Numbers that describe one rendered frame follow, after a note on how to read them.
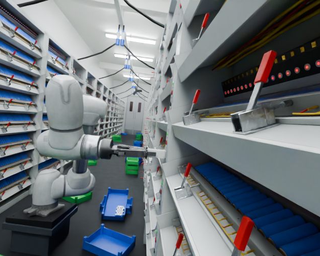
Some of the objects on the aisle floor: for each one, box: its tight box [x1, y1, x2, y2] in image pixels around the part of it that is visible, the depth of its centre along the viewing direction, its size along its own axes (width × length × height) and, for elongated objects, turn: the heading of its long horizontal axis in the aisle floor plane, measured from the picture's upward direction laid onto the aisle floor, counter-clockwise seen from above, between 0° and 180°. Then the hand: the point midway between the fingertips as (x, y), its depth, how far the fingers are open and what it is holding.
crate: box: [61, 191, 92, 205], centre depth 201 cm, size 30×20×8 cm
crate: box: [102, 187, 129, 221], centre depth 176 cm, size 30×20×8 cm
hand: (156, 153), depth 70 cm, fingers closed
